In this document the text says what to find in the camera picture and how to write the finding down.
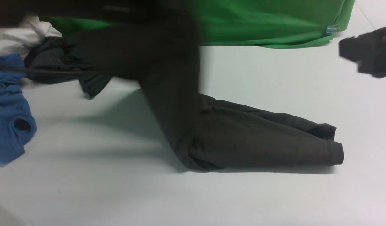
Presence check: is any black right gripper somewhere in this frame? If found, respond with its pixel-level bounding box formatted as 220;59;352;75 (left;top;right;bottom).
339;27;386;79

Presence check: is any gray long-sleeved shirt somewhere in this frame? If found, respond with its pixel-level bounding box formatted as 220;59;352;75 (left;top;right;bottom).
73;16;344;171

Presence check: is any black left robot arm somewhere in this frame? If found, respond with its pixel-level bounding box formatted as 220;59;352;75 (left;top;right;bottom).
0;0;191;28

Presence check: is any blue binder clip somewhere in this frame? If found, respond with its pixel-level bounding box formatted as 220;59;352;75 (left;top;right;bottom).
325;24;340;36

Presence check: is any green backdrop cloth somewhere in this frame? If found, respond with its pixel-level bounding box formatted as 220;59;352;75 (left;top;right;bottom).
45;0;355;50

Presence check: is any dark teal crumpled garment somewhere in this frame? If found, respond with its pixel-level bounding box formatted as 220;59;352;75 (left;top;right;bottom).
24;37;112;99

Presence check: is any blue garment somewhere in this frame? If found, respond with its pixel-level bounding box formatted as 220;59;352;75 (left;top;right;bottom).
0;70;37;166

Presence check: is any white crumpled garment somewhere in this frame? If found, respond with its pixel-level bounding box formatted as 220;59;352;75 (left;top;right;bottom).
0;17;62;59

